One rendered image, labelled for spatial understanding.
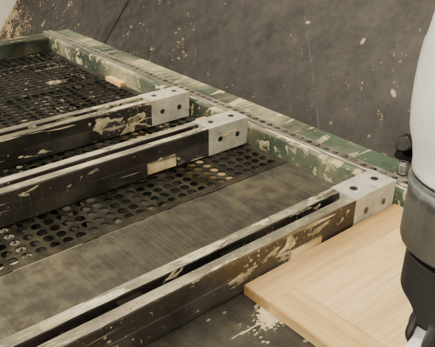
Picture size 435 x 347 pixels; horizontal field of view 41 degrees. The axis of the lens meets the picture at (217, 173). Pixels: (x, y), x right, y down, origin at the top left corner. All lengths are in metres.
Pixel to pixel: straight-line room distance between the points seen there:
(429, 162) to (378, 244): 0.70
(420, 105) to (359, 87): 2.03
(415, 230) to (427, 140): 0.07
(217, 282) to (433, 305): 0.51
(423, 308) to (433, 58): 0.17
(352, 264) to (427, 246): 0.61
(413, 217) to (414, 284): 0.05
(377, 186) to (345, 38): 1.45
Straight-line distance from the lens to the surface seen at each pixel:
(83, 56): 2.07
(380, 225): 1.12
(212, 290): 0.89
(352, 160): 1.27
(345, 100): 2.40
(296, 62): 2.61
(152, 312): 0.82
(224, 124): 1.36
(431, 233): 0.39
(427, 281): 0.42
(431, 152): 0.37
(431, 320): 0.43
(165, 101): 1.54
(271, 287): 0.93
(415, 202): 0.40
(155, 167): 1.28
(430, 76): 0.36
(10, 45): 2.24
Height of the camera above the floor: 1.97
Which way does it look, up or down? 47 degrees down
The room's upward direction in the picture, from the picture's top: 69 degrees counter-clockwise
